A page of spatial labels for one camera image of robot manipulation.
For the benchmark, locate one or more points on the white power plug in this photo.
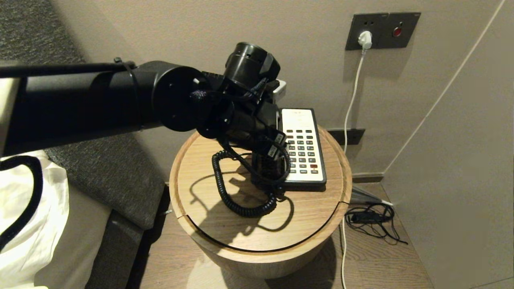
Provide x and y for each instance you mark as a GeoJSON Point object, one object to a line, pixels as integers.
{"type": "Point", "coordinates": [364, 39]}

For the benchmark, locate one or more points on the black telephone handset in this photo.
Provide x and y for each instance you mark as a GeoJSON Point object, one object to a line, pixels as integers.
{"type": "Point", "coordinates": [266, 173]}

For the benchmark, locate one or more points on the small dark wall socket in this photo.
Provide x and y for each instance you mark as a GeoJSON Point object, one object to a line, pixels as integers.
{"type": "Point", "coordinates": [355, 137]}

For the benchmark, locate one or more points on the small metal bolt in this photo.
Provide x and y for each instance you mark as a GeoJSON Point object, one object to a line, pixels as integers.
{"type": "Point", "coordinates": [167, 212]}

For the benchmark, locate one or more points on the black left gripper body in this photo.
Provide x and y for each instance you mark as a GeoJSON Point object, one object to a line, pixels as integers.
{"type": "Point", "coordinates": [251, 120]}

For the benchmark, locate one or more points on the round wooden side table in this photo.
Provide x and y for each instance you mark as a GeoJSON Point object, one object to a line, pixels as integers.
{"type": "Point", "coordinates": [225, 241]}

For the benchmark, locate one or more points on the dark bed frame panel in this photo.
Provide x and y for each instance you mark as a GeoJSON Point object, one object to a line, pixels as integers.
{"type": "Point", "coordinates": [114, 257]}

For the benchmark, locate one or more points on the black and white desk telephone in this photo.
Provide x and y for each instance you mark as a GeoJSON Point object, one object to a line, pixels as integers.
{"type": "Point", "coordinates": [305, 120]}

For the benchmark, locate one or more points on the dark wall socket plate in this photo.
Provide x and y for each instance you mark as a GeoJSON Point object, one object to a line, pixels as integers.
{"type": "Point", "coordinates": [355, 24]}

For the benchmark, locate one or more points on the grey upholstered headboard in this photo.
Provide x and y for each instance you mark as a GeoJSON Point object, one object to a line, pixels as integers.
{"type": "Point", "coordinates": [104, 176]}

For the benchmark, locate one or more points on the white bed linen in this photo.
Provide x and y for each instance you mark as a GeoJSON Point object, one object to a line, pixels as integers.
{"type": "Point", "coordinates": [20, 200]}

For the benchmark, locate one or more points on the beige bed sheet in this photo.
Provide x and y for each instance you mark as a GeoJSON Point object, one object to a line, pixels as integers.
{"type": "Point", "coordinates": [76, 241]}

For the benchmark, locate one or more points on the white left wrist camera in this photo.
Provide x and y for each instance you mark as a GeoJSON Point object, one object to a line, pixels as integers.
{"type": "Point", "coordinates": [280, 89]}

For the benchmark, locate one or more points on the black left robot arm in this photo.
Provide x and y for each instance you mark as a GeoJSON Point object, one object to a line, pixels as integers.
{"type": "Point", "coordinates": [80, 104]}

